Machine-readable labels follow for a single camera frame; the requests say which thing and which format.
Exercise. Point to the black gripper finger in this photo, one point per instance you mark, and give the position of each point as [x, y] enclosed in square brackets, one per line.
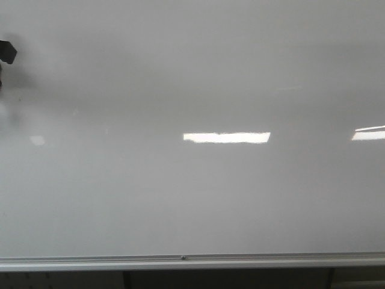
[7, 52]

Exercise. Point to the dark cabinet under whiteboard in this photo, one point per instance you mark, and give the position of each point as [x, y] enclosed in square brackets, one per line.
[343, 277]

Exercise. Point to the white whiteboard with aluminium frame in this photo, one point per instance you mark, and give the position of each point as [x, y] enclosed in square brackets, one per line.
[148, 135]

